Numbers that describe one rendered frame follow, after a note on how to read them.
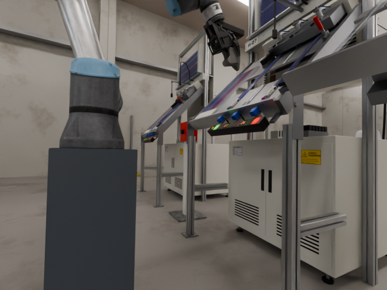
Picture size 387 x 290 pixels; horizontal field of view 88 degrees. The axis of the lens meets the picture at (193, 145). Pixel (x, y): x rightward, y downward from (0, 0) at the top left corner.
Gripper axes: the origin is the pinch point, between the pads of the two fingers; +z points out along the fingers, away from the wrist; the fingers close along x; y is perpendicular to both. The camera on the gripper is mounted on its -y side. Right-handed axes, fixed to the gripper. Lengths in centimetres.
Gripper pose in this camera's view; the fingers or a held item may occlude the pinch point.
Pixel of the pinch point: (238, 67)
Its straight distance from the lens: 91.6
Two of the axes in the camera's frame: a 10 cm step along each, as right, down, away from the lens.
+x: 4.5, -0.1, -8.9
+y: -7.8, 4.8, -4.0
